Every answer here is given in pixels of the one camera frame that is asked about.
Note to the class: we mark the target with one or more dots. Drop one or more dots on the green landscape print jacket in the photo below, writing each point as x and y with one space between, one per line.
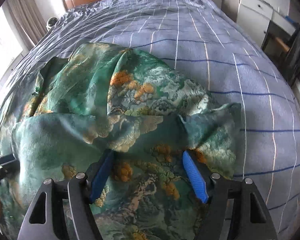
61 118

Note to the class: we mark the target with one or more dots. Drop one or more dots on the wooden chair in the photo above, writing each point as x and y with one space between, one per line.
275 44

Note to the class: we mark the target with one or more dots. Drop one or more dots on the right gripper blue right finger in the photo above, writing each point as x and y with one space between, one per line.
208 188

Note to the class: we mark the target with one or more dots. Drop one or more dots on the beige curtain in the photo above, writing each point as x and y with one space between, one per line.
27 20

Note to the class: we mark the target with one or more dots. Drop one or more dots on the white round fan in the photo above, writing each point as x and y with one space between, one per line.
51 22

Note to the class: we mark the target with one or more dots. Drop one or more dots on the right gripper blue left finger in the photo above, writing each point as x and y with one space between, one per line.
83 190

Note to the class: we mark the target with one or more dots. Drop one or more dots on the black jacket on chair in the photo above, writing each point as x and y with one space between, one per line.
291 63

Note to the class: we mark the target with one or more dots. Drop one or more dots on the white desk with drawers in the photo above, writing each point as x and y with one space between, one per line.
255 17

